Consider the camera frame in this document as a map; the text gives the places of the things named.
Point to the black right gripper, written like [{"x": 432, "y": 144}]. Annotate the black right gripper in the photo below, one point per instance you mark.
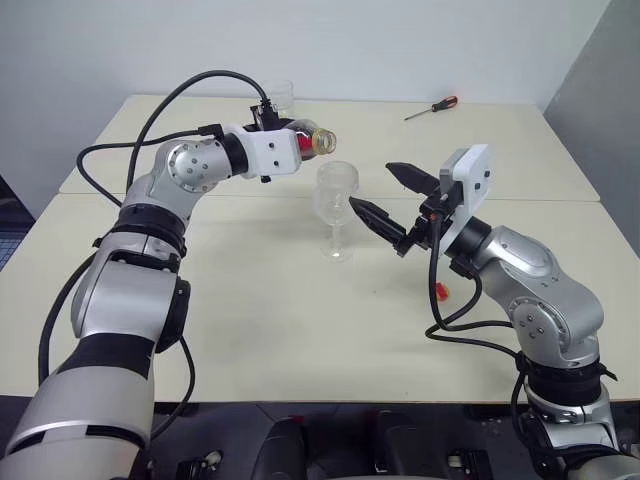
[{"x": 430, "y": 227}]

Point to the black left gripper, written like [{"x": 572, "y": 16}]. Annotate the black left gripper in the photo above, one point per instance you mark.
[{"x": 265, "y": 178}]

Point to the clear bottle with red label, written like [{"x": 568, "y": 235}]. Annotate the clear bottle with red label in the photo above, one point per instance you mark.
[{"x": 306, "y": 141}]

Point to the red bottle cap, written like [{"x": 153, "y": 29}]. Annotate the red bottle cap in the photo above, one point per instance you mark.
[{"x": 441, "y": 291}]

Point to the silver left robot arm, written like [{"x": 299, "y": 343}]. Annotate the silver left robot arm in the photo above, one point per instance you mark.
[{"x": 190, "y": 165}]

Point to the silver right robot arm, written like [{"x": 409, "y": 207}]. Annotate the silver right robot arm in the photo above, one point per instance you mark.
[{"x": 525, "y": 260}]

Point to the clear wine glass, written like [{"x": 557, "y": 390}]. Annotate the clear wine glass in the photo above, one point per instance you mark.
[{"x": 337, "y": 180}]

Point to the clear glass tumbler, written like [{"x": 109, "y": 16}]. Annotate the clear glass tumbler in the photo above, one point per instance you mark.
[{"x": 285, "y": 95}]

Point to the grey partition panel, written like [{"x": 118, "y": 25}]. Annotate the grey partition panel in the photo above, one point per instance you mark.
[{"x": 600, "y": 75}]

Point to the dark rounded shape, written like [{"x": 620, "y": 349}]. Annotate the dark rounded shape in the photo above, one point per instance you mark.
[
  {"x": 400, "y": 450},
  {"x": 282, "y": 450}
]

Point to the dark blue crate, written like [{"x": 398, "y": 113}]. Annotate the dark blue crate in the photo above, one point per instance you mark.
[{"x": 12, "y": 220}]

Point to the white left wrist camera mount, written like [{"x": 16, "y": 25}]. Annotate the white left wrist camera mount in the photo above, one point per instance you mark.
[{"x": 272, "y": 150}]

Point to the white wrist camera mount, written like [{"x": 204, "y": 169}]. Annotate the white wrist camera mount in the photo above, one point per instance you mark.
[
  {"x": 472, "y": 170},
  {"x": 272, "y": 150}
]

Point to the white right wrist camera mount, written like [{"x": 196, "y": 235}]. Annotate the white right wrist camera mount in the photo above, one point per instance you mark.
[{"x": 472, "y": 170}]

